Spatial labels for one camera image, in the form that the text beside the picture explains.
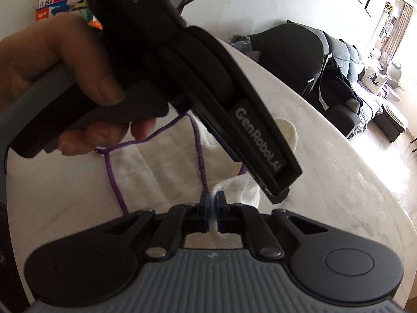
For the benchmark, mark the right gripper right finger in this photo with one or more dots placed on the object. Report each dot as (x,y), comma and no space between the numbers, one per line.
(247,222)

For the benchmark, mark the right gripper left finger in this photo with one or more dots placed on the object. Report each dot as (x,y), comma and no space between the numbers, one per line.
(172,228)

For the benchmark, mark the white towel purple trim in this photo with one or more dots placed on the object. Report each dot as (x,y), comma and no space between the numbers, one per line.
(174,165)

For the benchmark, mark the person left hand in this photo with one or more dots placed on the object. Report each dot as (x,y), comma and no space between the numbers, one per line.
(67,38)

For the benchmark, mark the black jacket on sofa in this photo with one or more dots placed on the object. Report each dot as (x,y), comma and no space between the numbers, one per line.
(335,89)

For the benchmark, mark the dark ottoman checkered top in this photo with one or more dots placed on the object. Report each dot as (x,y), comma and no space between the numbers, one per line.
(389,123)

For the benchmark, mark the deer print cushion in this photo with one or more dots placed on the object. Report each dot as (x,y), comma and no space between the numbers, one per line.
(371,79)

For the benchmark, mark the dark grey sofa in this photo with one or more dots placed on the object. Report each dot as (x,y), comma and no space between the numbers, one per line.
(348,58)

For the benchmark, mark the grey office chair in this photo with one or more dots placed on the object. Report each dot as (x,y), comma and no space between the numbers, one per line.
(393,74)

